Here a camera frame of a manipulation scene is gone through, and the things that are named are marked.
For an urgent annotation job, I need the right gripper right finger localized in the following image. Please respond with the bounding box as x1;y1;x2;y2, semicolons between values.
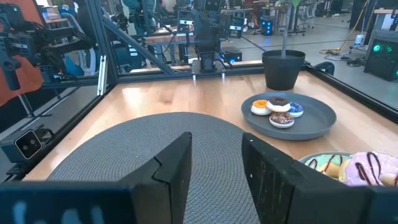
241;132;398;224

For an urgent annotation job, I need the black computer with green lights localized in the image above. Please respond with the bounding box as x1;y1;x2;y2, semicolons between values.
363;30;398;82

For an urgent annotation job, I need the small plain chocolate donut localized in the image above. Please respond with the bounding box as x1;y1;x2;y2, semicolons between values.
266;96;292;113

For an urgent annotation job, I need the green artificial plant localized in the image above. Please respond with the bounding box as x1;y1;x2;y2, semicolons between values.
280;0;301;59

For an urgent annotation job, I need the small orange donut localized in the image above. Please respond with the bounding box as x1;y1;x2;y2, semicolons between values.
250;99;272;116

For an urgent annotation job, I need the black plant pot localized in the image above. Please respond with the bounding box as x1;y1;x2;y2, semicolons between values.
262;49;307;91

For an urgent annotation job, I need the dark grey plate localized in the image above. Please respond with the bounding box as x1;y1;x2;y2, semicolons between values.
241;91;338;141

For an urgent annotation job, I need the silver frame bracket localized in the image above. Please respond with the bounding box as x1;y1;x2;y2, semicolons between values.
96;55;108;97

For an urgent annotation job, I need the wooden background table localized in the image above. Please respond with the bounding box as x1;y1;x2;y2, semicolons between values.
144;32;200;63

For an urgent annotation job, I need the yellow hanging cable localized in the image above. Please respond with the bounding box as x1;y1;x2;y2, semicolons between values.
319;0;371;54

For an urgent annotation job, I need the small brown sprinkled donut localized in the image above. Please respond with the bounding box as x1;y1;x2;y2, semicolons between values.
269;111;295;129

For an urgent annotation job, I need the grey table-level camera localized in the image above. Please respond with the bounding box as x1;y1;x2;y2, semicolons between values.
0;126;54;165

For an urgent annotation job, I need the green donut chocolate drizzle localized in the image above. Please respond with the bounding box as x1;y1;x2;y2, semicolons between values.
303;153;351;181

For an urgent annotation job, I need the round grey woven placemat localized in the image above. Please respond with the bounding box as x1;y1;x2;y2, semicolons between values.
46;111;261;224

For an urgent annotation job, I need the black box with blue light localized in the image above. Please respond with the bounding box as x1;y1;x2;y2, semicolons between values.
220;47;243;63
260;19;275;36

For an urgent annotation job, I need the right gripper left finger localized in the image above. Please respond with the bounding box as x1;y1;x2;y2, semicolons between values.
0;131;193;224

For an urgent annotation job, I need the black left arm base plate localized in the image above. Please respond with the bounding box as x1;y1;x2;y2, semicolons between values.
190;59;227;76

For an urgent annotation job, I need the pink donut chocolate drizzle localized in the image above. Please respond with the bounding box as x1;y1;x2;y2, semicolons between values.
338;151;398;188

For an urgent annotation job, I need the small blue striped donut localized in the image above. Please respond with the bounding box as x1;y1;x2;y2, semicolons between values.
287;101;305;118

